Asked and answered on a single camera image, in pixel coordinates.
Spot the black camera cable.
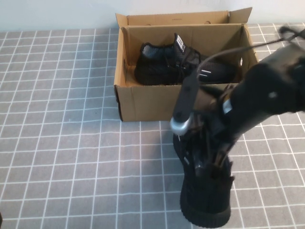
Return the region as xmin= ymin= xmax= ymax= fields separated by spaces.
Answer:
xmin=196 ymin=25 xmax=304 ymax=75

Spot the black knit sneaker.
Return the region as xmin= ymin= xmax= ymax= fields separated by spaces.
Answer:
xmin=172 ymin=130 xmax=236 ymax=227
xmin=134 ymin=32 xmax=239 ymax=85

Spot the brown cardboard shoe box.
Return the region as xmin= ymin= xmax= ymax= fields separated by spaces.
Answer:
xmin=113 ymin=7 xmax=260 ymax=122

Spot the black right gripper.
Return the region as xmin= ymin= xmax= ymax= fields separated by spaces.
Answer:
xmin=190 ymin=83 xmax=261 ymax=179

